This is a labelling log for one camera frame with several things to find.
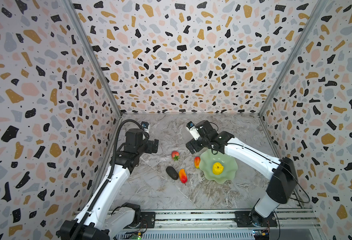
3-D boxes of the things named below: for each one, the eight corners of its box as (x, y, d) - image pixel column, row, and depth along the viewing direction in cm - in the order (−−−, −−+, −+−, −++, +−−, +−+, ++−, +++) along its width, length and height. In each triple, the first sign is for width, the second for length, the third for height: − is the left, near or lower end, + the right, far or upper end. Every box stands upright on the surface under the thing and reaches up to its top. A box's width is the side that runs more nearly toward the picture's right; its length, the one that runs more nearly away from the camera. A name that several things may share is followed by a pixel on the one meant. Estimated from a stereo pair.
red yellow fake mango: (181, 184, 88) (181, 182, 85) (177, 173, 92) (177, 170, 89) (188, 181, 89) (188, 179, 86) (184, 170, 93) (184, 168, 90)
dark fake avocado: (165, 172, 92) (164, 169, 89) (170, 167, 94) (170, 164, 91) (174, 181, 89) (174, 178, 86) (179, 176, 91) (179, 173, 88)
